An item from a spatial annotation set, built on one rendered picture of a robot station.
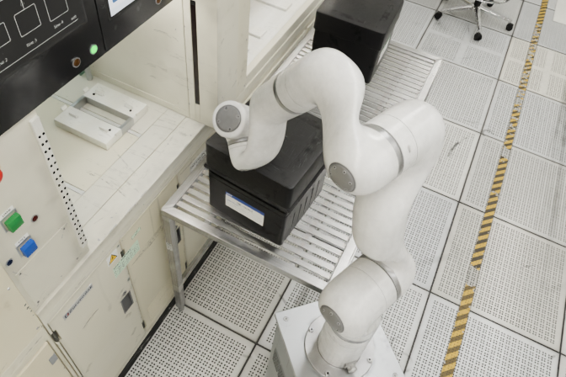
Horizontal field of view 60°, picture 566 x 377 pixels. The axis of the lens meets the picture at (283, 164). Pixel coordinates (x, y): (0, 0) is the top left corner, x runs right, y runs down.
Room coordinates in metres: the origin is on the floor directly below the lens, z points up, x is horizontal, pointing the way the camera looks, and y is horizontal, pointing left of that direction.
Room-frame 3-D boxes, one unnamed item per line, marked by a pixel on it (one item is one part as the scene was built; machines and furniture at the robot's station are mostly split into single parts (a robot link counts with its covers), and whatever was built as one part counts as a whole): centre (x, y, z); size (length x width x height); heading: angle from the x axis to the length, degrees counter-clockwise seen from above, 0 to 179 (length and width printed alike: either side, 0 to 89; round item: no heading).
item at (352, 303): (0.49, -0.20, 1.07); 0.19 x 0.12 x 0.24; 138
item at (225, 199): (0.98, 0.04, 0.85); 0.28 x 0.28 x 0.17; 65
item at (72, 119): (1.11, 0.61, 0.89); 0.22 x 0.21 x 0.04; 70
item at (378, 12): (1.80, -0.22, 0.89); 0.29 x 0.29 x 0.25; 72
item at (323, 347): (0.52, -0.22, 0.85); 0.19 x 0.19 x 0.18
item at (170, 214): (1.37, -0.14, 0.38); 1.30 x 0.60 x 0.76; 160
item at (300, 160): (0.98, 0.04, 1.02); 0.29 x 0.29 x 0.13; 65
